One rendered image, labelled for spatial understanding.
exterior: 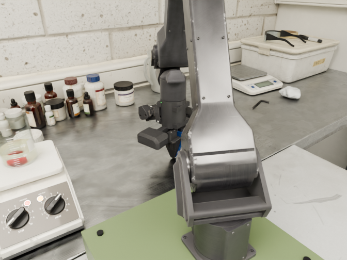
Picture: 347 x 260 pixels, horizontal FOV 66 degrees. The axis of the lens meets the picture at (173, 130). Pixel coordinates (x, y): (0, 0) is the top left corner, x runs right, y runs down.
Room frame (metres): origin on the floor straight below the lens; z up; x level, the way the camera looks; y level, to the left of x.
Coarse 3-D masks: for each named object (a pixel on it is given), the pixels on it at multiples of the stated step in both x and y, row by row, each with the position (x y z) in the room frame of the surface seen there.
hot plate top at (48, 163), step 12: (36, 144) 0.46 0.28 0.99; (48, 144) 0.46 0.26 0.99; (48, 156) 0.42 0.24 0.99; (0, 168) 0.38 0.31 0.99; (12, 168) 0.38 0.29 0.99; (24, 168) 0.38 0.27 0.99; (36, 168) 0.38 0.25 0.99; (48, 168) 0.38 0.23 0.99; (60, 168) 0.38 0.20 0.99; (0, 180) 0.35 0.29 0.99; (12, 180) 0.35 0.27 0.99; (24, 180) 0.35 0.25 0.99
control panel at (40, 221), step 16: (32, 192) 0.34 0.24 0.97; (48, 192) 0.35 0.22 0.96; (64, 192) 0.35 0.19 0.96; (0, 208) 0.31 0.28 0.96; (16, 208) 0.32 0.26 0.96; (32, 208) 0.32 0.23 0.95; (64, 208) 0.33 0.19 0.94; (0, 224) 0.29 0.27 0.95; (32, 224) 0.30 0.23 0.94; (48, 224) 0.30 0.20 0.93; (0, 240) 0.27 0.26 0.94; (16, 240) 0.27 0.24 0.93
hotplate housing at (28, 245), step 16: (48, 176) 0.38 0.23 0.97; (64, 176) 0.38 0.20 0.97; (0, 192) 0.34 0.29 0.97; (16, 192) 0.34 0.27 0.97; (80, 208) 0.34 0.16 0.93; (64, 224) 0.31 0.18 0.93; (80, 224) 0.32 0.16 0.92; (32, 240) 0.28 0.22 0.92; (48, 240) 0.29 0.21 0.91; (0, 256) 0.26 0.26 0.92
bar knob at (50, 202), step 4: (56, 196) 0.33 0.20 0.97; (60, 196) 0.33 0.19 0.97; (48, 200) 0.33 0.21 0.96; (52, 200) 0.33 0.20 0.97; (56, 200) 0.33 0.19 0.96; (60, 200) 0.34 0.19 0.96; (44, 204) 0.33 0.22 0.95; (48, 204) 0.33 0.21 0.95; (52, 204) 0.32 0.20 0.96; (56, 204) 0.33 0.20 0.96; (60, 204) 0.33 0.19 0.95; (64, 204) 0.33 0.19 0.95; (44, 208) 0.32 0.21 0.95; (48, 208) 0.31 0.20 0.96; (52, 208) 0.32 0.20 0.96; (56, 208) 0.33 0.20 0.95; (60, 208) 0.33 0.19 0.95; (48, 212) 0.31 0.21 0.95; (52, 212) 0.32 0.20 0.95; (56, 212) 0.32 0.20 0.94; (60, 212) 0.32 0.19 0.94
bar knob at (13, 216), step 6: (18, 210) 0.30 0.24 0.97; (24, 210) 0.30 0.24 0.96; (12, 216) 0.29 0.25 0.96; (18, 216) 0.29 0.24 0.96; (24, 216) 0.30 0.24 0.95; (6, 222) 0.29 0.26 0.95; (12, 222) 0.29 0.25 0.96; (18, 222) 0.30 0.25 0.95; (24, 222) 0.30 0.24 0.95; (12, 228) 0.29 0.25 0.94; (18, 228) 0.29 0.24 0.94
